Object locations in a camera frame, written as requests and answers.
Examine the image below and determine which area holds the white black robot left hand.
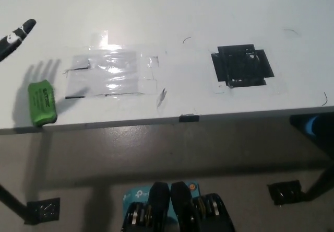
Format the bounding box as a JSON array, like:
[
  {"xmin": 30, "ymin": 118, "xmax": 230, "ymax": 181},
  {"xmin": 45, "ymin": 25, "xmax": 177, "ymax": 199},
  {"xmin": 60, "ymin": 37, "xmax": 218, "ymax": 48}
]
[{"xmin": 0, "ymin": 0, "xmax": 37, "ymax": 62}]

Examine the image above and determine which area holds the green whiteboard eraser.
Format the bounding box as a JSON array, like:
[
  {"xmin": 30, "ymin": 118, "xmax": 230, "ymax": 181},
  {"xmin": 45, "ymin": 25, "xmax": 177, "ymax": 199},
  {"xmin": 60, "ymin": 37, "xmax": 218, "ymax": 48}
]
[{"xmin": 28, "ymin": 79, "xmax": 58, "ymax": 127}]

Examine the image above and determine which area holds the clear glossy tape patch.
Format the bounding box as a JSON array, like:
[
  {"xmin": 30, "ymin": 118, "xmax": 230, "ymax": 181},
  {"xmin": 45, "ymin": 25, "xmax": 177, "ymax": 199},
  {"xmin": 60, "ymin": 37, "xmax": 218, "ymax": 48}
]
[{"xmin": 62, "ymin": 30, "xmax": 160, "ymax": 99}]

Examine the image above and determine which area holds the black table leg bar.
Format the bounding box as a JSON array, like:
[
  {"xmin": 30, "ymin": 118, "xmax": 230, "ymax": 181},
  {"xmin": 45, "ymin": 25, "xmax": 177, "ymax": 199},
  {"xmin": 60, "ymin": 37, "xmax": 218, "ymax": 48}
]
[
  {"xmin": 305, "ymin": 164, "xmax": 334, "ymax": 201},
  {"xmin": 0, "ymin": 183, "xmax": 29, "ymax": 225}
]

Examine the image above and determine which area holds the black floor tape patch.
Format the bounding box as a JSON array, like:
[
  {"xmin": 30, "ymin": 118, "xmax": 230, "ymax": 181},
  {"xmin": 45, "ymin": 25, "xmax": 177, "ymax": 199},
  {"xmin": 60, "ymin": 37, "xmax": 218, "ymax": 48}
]
[
  {"xmin": 25, "ymin": 197, "xmax": 61, "ymax": 225},
  {"xmin": 266, "ymin": 180, "xmax": 303, "ymax": 206}
]

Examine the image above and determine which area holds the small black tape strip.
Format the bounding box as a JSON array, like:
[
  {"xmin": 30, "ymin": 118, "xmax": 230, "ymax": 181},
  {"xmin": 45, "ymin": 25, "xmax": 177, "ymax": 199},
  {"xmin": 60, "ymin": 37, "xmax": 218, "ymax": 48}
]
[{"xmin": 178, "ymin": 113, "xmax": 200, "ymax": 123}]

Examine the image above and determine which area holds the teal tp-link box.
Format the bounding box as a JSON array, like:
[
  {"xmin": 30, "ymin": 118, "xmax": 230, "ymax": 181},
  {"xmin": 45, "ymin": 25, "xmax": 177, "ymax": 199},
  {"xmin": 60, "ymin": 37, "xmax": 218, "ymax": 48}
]
[{"xmin": 123, "ymin": 181, "xmax": 200, "ymax": 219}]

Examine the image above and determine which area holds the black tape square patch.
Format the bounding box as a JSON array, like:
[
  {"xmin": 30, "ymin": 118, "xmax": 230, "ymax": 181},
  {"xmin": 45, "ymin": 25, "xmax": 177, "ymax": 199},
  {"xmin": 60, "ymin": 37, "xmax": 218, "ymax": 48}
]
[{"xmin": 210, "ymin": 43, "xmax": 275, "ymax": 88}]

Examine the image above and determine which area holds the black object with blue patch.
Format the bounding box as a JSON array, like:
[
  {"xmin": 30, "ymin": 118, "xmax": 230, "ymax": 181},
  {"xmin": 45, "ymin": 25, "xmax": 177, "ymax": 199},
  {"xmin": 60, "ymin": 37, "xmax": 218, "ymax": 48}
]
[{"xmin": 289, "ymin": 113, "xmax": 334, "ymax": 149}]

